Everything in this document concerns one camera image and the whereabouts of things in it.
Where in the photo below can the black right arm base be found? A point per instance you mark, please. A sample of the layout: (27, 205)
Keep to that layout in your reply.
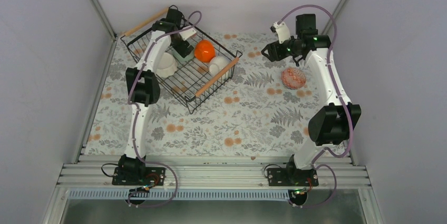
(290, 175)

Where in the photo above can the aluminium frame post left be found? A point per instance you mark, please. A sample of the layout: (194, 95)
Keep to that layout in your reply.
(104, 19)

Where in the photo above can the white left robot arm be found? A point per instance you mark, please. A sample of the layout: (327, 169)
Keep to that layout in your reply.
(169, 29)

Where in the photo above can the white ribbed bowl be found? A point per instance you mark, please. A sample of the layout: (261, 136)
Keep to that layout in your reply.
(217, 64)

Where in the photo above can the black wire dish rack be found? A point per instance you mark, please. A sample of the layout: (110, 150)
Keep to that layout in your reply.
(191, 74)

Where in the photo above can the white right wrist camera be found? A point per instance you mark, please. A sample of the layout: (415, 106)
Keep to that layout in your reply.
(282, 31)

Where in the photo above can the wooden rack handle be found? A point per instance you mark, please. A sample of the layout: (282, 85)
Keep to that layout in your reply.
(217, 76)
(146, 22)

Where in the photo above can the floral table mat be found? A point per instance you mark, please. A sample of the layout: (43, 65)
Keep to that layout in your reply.
(253, 114)

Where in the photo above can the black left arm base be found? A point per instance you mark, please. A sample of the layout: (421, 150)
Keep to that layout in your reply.
(133, 172)

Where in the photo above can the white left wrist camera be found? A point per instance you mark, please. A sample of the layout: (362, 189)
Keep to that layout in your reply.
(187, 32)

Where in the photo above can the aluminium rail base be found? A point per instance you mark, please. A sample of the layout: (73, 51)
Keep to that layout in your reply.
(234, 178)

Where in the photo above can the wooden rack handle far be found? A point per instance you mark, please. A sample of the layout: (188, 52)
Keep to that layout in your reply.
(146, 22)

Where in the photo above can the white scalloped bowl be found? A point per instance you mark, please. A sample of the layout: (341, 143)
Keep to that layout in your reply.
(167, 66)

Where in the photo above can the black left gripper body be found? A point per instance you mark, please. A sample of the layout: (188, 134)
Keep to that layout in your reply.
(179, 48)

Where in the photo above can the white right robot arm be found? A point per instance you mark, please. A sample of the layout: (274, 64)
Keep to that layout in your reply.
(335, 121)

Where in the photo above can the orange glossy bowl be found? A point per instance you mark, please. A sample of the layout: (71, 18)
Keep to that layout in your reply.
(204, 51)

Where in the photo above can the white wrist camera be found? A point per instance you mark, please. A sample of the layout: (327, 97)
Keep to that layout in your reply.
(187, 32)
(282, 31)

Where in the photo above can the wooden rack handle near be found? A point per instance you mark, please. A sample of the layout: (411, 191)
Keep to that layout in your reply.
(217, 76)

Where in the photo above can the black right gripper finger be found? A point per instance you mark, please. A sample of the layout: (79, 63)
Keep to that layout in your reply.
(271, 57)
(267, 49)

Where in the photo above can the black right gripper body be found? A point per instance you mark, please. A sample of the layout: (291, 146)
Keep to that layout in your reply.
(283, 54)

